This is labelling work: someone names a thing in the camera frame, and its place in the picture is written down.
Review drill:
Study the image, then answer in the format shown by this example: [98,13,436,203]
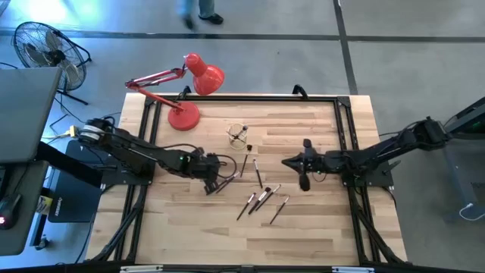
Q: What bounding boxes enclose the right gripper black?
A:
[282,139,331,192]

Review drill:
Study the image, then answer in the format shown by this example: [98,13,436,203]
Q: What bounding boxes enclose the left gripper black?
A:
[192,149,230,196]

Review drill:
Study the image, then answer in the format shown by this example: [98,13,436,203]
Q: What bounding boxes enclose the thick black makeup brush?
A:
[215,171,241,194]

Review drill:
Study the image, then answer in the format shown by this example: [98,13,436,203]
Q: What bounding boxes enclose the dark-headed black makeup brush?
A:
[240,144,253,178]

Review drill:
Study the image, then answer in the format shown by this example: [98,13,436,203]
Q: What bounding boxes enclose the fluffy-headed thick makeup brush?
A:
[248,186,273,216]

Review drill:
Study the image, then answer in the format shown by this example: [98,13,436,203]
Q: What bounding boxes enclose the red desk lamp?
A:
[124,52,227,132]

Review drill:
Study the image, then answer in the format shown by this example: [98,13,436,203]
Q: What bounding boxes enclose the white label strip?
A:
[120,265,164,273]
[332,266,374,273]

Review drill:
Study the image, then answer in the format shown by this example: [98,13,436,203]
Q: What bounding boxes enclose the black storage box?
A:
[48,140,105,224]

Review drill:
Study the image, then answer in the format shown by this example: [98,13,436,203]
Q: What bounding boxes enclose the black support beam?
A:
[36,142,103,189]

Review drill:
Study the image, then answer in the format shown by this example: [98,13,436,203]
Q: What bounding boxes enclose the person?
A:
[177,0,225,31]

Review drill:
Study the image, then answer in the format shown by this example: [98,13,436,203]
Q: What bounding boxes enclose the grey desk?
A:
[0,158,50,257]

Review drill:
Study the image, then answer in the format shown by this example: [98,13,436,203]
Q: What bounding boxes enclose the grey monitor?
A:
[0,67,64,164]

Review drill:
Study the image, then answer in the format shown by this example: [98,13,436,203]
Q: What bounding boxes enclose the black floor fan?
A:
[13,20,93,106]

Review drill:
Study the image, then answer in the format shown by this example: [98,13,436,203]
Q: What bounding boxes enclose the black computer mouse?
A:
[0,193,23,231]

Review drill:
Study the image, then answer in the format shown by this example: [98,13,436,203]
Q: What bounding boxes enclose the gold wire cup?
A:
[227,123,249,151]

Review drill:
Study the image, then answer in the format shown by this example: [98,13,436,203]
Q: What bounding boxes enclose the black aluminium table frame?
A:
[89,94,408,266]

